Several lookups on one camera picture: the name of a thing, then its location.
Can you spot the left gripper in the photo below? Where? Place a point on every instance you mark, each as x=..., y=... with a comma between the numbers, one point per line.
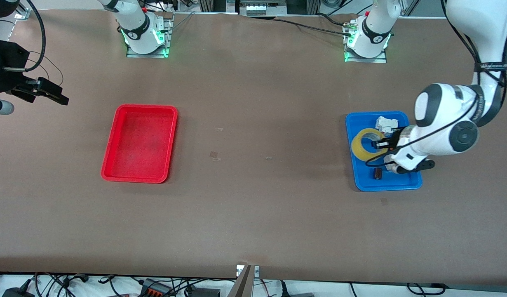
x=395, y=140

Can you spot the yellow tape roll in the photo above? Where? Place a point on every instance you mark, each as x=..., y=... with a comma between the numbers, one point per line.
x=356, y=149

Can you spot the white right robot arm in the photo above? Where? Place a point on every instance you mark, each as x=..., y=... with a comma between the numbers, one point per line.
x=134, y=24

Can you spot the white circuit breaker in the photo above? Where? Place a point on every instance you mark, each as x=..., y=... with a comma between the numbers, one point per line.
x=385, y=123

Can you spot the small black component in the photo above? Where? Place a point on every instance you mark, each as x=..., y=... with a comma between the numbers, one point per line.
x=377, y=173

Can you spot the blue plastic tray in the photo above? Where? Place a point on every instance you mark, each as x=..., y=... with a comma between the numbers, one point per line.
x=367, y=179

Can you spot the red plastic tray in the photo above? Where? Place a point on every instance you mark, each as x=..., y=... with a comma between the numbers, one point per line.
x=139, y=144

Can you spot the black power adapter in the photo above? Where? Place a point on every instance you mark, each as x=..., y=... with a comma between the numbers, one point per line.
x=16, y=292

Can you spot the black orange power strip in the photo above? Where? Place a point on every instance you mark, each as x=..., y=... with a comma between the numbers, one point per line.
x=154, y=288

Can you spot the aluminium corner bracket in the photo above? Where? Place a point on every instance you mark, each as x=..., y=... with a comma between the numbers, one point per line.
x=22, y=10

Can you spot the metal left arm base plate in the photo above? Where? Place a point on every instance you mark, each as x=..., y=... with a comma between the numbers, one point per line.
x=379, y=59

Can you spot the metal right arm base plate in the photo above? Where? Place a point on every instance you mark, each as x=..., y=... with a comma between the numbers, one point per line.
x=167, y=41

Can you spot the aluminium frame with power strip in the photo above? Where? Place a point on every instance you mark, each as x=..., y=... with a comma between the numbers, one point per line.
x=261, y=7

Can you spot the silver camera mount bracket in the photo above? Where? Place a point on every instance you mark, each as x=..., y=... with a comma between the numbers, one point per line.
x=246, y=278

